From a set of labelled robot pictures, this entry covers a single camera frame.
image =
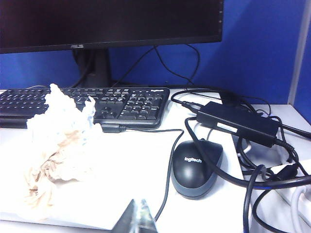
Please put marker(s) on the black power adapter brick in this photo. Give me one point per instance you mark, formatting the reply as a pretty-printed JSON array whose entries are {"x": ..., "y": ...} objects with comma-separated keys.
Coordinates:
[{"x": 243, "y": 121}]

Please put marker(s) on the black Logitech keyboard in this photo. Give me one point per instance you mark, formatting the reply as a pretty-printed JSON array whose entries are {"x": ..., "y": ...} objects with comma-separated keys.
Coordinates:
[{"x": 136, "y": 106}]

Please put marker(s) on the black ASUS computer monitor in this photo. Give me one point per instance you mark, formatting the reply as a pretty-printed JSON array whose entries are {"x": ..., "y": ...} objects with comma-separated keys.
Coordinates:
[{"x": 109, "y": 21}]

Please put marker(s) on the black monitor stand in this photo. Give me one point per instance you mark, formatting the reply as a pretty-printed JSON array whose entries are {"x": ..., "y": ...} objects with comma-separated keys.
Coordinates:
[{"x": 99, "y": 68}]

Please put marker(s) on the white power strip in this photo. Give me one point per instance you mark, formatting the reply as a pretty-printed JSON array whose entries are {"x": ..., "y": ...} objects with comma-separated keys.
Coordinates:
[{"x": 301, "y": 199}]

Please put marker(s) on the large white paper ball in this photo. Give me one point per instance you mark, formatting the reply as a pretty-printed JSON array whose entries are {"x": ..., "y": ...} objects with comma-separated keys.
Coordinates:
[{"x": 60, "y": 145}]

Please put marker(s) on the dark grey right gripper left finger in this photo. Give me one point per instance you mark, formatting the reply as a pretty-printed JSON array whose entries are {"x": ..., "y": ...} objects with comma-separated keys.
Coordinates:
[{"x": 127, "y": 223}]

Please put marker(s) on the grey partition post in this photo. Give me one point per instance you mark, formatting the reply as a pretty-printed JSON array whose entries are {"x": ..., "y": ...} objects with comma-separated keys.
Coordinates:
[{"x": 300, "y": 60}]

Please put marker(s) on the black grey Logitech mouse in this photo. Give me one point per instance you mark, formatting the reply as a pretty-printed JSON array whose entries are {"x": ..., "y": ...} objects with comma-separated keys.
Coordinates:
[{"x": 192, "y": 174}]

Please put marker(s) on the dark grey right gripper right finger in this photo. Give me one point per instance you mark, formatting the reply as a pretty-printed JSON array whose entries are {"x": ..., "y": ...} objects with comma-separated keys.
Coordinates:
[{"x": 147, "y": 223}]

